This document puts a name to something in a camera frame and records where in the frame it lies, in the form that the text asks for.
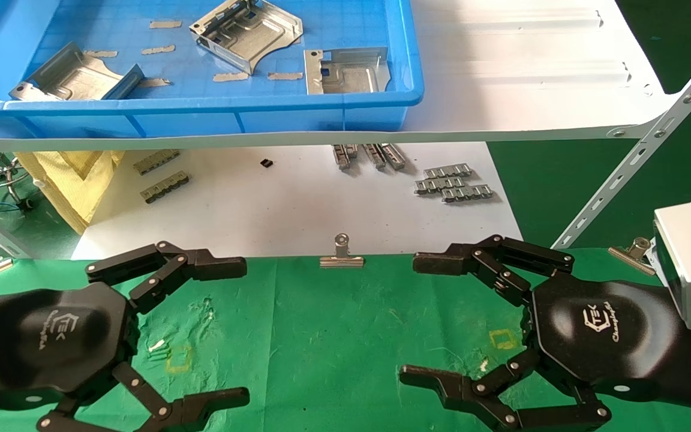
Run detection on silver binder clip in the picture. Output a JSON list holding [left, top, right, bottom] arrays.
[[320, 233, 365, 268], [608, 236, 658, 277]]

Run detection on white slotted diagonal strut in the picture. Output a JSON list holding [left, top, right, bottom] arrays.
[[552, 35, 691, 250]]

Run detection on silver sheet metal bracket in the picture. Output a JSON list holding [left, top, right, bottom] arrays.
[[8, 41, 145, 101], [188, 0, 304, 76], [304, 47, 392, 95]]

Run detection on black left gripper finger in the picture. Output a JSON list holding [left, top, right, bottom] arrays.
[[86, 241, 248, 314], [37, 362, 251, 432]]

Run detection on yellow cloth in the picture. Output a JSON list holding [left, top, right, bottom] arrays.
[[14, 150, 125, 235]]

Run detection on metal wire rings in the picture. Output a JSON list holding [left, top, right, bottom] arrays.
[[0, 153, 33, 208]]

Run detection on grey metal clip strip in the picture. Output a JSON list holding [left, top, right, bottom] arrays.
[[140, 171, 191, 205], [133, 150, 181, 176]]

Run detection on silver metal clip strip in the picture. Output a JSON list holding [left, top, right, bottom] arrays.
[[440, 184, 495, 203], [423, 164, 473, 179], [414, 176, 465, 195]]

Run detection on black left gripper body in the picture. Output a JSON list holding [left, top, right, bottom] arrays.
[[0, 281, 140, 415]]

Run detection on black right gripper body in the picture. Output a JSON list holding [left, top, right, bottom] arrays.
[[527, 279, 683, 401]]

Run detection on white metal shelf board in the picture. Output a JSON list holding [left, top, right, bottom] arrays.
[[0, 0, 670, 154]]

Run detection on blue plastic tray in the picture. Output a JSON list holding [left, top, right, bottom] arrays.
[[0, 0, 425, 140]]

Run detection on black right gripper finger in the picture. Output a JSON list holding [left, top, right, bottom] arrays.
[[399, 348, 612, 432], [413, 235, 575, 307]]

